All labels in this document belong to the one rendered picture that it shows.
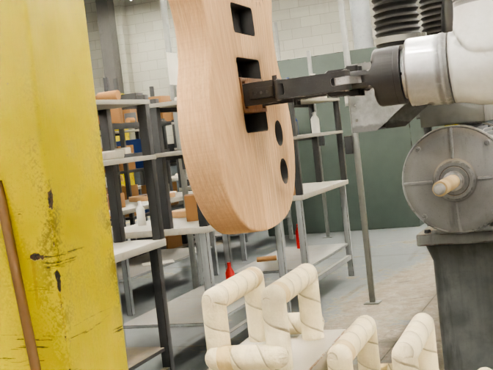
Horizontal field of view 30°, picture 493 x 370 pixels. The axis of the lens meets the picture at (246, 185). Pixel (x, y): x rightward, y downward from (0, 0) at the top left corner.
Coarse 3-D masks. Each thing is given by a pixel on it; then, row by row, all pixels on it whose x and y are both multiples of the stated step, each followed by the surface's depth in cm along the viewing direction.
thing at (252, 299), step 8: (256, 288) 135; (264, 288) 136; (248, 296) 135; (256, 296) 135; (248, 304) 135; (256, 304) 135; (248, 312) 136; (256, 312) 135; (248, 320) 136; (256, 320) 135; (248, 328) 136; (256, 328) 135; (256, 336) 135; (264, 336) 135
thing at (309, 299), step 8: (312, 288) 132; (304, 296) 132; (312, 296) 132; (304, 304) 132; (312, 304) 132; (320, 304) 133; (304, 312) 133; (312, 312) 132; (320, 312) 133; (304, 320) 133; (312, 320) 132; (320, 320) 133; (304, 328) 133; (312, 328) 132; (320, 328) 133; (304, 336) 133; (312, 336) 133; (320, 336) 133
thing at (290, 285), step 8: (304, 264) 132; (288, 272) 127; (296, 272) 127; (304, 272) 128; (312, 272) 131; (280, 280) 120; (288, 280) 122; (296, 280) 124; (304, 280) 127; (312, 280) 131; (272, 288) 117; (280, 288) 117; (288, 288) 120; (296, 288) 123; (304, 288) 127; (264, 296) 117; (272, 296) 116; (280, 296) 117; (288, 296) 119
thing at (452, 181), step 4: (448, 176) 204; (452, 176) 205; (456, 176) 208; (440, 180) 196; (444, 180) 195; (448, 180) 198; (452, 180) 201; (456, 180) 205; (444, 184) 192; (448, 184) 194; (452, 184) 198; (456, 184) 204; (432, 188) 193; (448, 188) 193; (452, 188) 199; (440, 196) 193
